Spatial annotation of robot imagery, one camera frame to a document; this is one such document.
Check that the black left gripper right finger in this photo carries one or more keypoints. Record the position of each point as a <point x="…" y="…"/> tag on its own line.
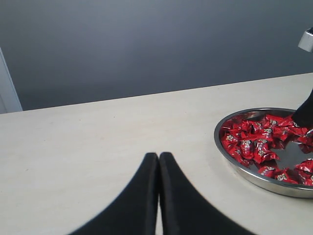
<point x="184" y="211"/>

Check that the red candy front left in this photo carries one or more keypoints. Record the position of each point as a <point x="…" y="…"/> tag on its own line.
<point x="268" y="171"/>

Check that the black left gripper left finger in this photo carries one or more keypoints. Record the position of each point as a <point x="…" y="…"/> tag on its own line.
<point x="134" y="210"/>

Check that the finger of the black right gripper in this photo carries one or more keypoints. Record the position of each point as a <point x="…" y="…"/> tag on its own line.
<point x="303" y="116"/>

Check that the red candy left edge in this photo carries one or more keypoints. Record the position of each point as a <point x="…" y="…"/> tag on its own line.
<point x="231" y="144"/>

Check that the red candy front middle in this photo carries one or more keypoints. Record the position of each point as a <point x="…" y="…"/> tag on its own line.
<point x="285" y="177"/>

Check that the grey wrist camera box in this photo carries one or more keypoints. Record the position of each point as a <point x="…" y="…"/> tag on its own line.
<point x="306" y="41"/>

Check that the round stainless steel plate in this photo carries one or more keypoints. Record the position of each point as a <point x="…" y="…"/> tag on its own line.
<point x="250" y="173"/>

